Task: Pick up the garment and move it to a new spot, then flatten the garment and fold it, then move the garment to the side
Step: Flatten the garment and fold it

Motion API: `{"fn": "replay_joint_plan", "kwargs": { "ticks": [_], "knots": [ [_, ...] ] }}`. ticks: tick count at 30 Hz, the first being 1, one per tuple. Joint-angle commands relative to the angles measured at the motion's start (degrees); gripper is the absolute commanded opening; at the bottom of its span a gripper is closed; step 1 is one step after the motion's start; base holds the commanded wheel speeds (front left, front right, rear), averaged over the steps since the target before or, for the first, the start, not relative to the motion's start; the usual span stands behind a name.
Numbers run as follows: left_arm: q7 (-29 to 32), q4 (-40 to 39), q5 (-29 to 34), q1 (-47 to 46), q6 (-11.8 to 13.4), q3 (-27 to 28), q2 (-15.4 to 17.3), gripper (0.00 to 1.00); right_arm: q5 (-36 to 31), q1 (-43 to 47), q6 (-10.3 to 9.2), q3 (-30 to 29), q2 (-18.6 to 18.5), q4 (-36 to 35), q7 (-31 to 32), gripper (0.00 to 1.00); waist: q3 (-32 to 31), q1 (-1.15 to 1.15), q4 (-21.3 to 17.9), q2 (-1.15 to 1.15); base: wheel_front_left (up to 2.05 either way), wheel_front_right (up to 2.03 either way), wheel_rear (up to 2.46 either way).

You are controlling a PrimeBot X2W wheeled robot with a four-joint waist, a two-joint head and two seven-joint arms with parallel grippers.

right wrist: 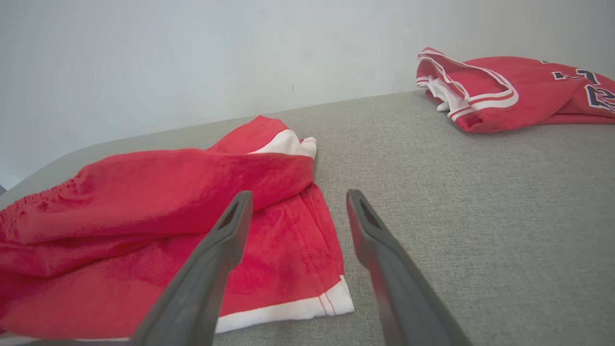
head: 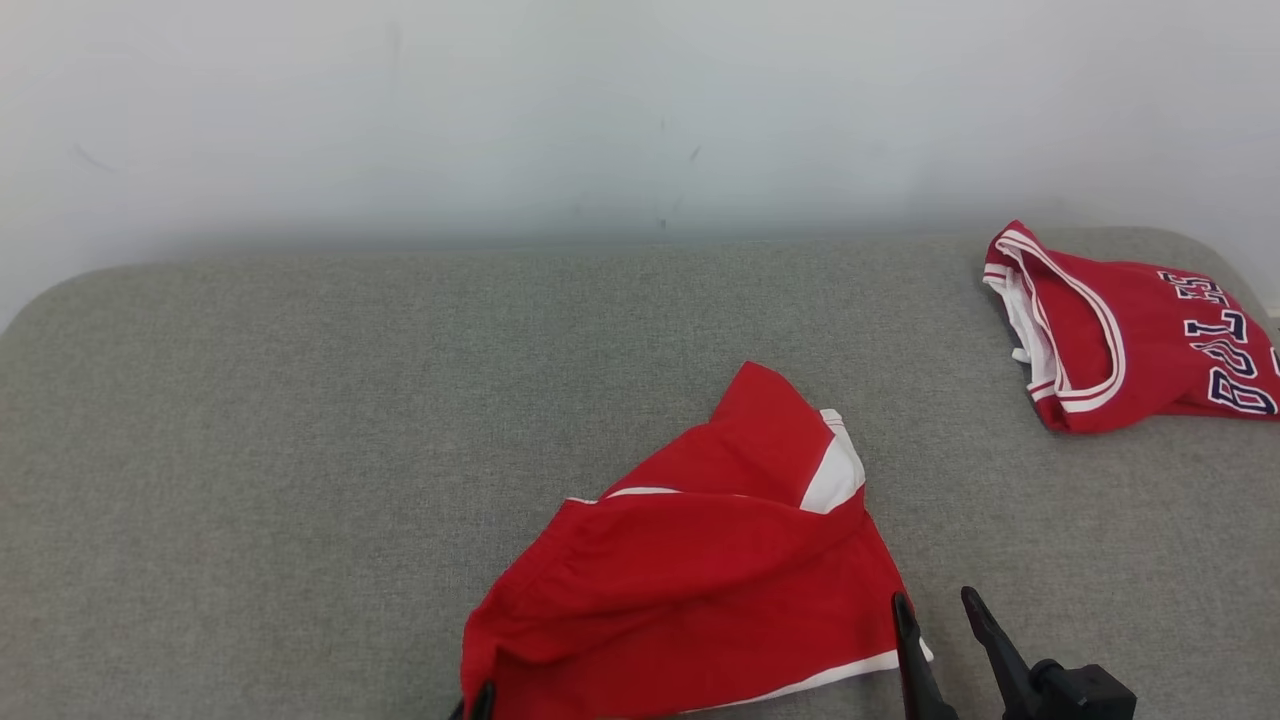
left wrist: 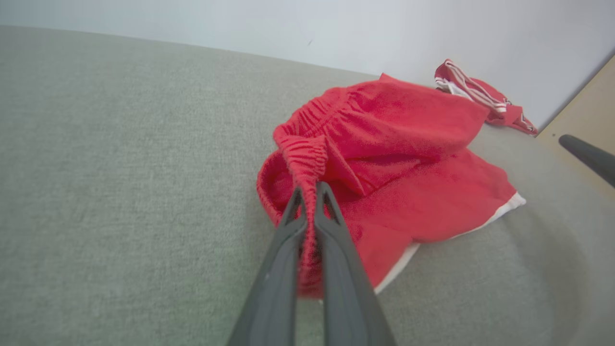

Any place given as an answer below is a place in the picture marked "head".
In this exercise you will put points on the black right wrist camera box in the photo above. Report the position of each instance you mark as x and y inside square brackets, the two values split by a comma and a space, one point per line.
[1090, 695]

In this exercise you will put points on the red shorts with white stripes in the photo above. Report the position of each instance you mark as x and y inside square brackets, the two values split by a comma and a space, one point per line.
[700, 590]

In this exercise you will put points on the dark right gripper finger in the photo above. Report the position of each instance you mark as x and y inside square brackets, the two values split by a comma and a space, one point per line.
[1005, 660]
[915, 670]

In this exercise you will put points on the red basketball jersey with lettering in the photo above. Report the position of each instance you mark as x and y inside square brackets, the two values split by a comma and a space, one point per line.
[1120, 340]

